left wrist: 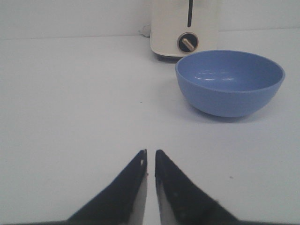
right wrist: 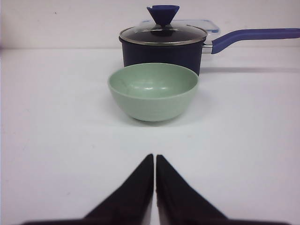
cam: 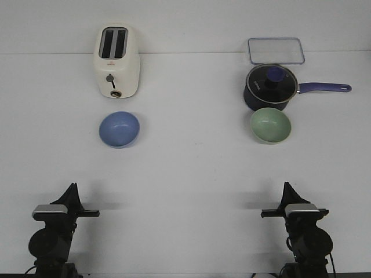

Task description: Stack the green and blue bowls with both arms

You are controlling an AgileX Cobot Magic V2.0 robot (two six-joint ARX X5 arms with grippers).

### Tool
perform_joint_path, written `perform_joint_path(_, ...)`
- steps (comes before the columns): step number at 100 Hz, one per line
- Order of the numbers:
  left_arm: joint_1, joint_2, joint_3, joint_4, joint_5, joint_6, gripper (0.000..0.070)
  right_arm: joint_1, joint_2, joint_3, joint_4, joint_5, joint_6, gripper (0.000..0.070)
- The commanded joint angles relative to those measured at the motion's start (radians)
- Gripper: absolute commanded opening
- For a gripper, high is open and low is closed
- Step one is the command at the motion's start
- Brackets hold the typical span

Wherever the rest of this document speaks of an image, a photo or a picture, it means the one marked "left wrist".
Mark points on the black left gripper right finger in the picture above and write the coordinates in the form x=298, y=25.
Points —
x=180, y=200

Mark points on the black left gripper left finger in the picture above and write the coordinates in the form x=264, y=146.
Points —
x=121, y=201

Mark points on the blue plastic bowl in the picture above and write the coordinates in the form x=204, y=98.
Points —
x=227, y=83

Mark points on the cream two-slot toaster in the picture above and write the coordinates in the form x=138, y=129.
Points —
x=181, y=27

